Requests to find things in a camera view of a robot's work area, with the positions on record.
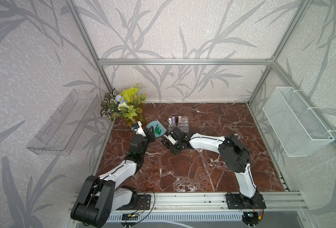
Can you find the white wire mesh basket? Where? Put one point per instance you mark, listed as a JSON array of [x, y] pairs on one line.
[[297, 127]]

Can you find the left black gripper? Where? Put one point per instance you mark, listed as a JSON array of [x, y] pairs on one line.
[[151, 137]]

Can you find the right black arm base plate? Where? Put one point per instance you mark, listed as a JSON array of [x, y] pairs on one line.
[[241, 202]]

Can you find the lavender lip balm tube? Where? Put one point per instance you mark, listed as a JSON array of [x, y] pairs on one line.
[[173, 120]]

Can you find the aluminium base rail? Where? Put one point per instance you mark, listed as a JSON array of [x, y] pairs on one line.
[[216, 202]]

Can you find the clear acrylic lipstick organizer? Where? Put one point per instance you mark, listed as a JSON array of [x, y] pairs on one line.
[[185, 127]]

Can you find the small electronics board with wires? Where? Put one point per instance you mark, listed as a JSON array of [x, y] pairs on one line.
[[129, 217]]

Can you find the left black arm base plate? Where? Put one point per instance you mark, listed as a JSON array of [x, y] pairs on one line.
[[143, 202]]

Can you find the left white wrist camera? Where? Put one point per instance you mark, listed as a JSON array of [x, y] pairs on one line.
[[138, 129]]

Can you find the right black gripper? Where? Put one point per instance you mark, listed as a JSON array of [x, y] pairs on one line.
[[172, 149]]

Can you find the artificial plant in amber vase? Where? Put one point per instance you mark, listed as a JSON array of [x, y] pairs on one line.
[[128, 105]]

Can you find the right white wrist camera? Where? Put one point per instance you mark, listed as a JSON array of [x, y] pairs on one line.
[[168, 141]]

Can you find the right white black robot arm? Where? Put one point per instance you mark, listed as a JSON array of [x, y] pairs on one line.
[[233, 152]]

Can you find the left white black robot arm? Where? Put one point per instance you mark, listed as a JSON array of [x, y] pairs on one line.
[[100, 195]]

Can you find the aluminium frame crossbar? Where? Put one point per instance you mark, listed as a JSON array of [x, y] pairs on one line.
[[260, 62]]

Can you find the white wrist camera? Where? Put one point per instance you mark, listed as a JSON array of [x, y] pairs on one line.
[[168, 141], [138, 129]]

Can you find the clear acrylic wall shelf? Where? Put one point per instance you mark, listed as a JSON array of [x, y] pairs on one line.
[[61, 132]]

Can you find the teal plastic dustpan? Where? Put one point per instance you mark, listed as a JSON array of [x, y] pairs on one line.
[[154, 123]]

